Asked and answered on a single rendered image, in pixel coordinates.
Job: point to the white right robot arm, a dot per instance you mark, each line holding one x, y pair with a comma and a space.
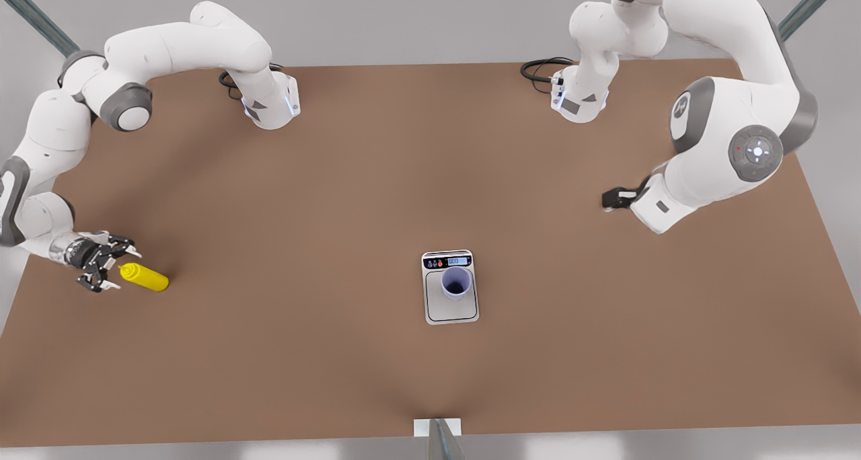
181, 46

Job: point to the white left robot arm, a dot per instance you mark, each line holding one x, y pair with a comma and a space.
733, 130

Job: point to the yellow sauce bottle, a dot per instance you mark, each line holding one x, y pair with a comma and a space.
146, 278

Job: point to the pale purple cup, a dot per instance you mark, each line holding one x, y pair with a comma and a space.
455, 285

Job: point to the grey digital kitchen scale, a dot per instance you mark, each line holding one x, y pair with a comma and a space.
451, 310

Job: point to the silver frame post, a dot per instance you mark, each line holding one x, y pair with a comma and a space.
37, 15
444, 441
810, 6

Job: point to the white frame post foot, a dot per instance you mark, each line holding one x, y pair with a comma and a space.
421, 427

